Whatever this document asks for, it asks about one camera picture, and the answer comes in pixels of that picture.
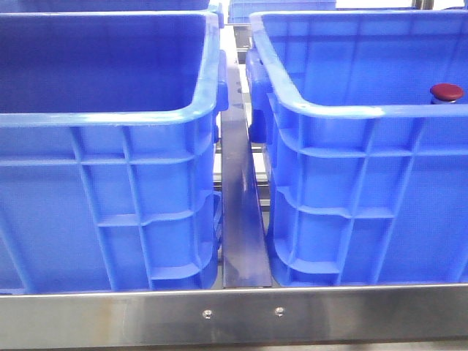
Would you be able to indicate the red mushroom push button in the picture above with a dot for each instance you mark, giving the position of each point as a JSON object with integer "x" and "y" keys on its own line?
{"x": 446, "y": 93}

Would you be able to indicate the stainless steel front rail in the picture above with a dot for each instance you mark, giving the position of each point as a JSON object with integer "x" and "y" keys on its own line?
{"x": 240, "y": 316}

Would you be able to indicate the rail screw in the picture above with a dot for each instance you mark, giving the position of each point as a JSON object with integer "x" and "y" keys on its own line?
{"x": 279, "y": 311}
{"x": 207, "y": 314}

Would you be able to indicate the right rail screw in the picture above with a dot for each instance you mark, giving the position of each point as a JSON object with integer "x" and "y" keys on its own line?
{"x": 279, "y": 311}

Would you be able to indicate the right blue plastic crate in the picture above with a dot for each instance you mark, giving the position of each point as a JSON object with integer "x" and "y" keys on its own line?
{"x": 368, "y": 176}

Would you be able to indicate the blue plastic crate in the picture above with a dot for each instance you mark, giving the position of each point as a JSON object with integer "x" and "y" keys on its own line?
{"x": 368, "y": 176}
{"x": 107, "y": 151}

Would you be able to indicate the left rail screw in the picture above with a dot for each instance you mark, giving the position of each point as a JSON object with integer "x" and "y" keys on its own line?
{"x": 207, "y": 314}

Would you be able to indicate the rear right blue crate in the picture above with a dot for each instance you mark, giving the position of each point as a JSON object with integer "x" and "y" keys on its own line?
{"x": 240, "y": 10}

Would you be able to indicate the rear left blue crate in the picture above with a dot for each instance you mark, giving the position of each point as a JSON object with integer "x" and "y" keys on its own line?
{"x": 113, "y": 5}

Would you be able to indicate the left blue plastic crate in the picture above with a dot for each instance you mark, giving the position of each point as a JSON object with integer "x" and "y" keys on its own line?
{"x": 107, "y": 151}

